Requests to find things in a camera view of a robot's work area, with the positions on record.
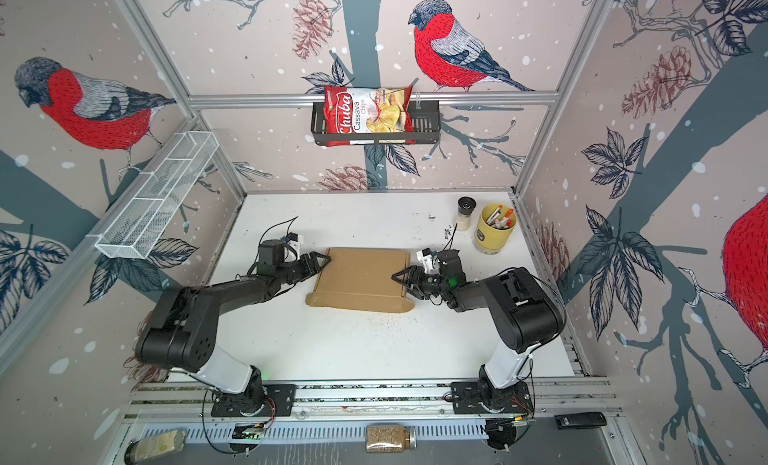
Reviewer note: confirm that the black remote device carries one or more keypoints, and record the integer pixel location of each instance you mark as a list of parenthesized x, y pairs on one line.
[(581, 420)]

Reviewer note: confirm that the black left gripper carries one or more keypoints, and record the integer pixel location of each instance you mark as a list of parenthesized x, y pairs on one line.
[(306, 268)]

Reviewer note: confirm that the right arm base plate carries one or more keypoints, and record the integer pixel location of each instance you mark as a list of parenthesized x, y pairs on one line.
[(480, 397)]

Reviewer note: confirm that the red cassava chips bag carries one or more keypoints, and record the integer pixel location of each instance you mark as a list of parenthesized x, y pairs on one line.
[(355, 111)]

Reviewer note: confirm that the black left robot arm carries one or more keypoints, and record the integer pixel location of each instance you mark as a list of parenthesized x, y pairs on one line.
[(181, 332)]

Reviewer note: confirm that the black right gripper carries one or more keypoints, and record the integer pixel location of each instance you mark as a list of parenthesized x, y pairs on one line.
[(416, 273)]

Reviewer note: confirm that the black wall basket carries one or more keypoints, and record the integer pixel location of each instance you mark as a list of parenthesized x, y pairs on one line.
[(425, 120)]

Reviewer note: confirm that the brown grain glass jar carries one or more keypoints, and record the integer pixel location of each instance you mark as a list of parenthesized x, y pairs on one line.
[(389, 438)]

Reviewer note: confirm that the yellow pen cup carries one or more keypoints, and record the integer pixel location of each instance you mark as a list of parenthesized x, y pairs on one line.
[(494, 227)]

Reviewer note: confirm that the white wire mesh shelf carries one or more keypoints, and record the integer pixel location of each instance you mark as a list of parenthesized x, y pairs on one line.
[(141, 223)]

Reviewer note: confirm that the black lid spice shaker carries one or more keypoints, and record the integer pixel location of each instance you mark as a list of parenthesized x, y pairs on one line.
[(465, 208)]

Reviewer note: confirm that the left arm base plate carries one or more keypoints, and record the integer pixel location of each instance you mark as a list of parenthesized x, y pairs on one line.
[(275, 400)]

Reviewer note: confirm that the brown cardboard box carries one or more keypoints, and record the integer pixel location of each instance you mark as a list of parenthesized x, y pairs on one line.
[(360, 279)]

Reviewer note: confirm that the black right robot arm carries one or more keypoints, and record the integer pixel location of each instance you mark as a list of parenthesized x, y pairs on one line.
[(524, 316)]

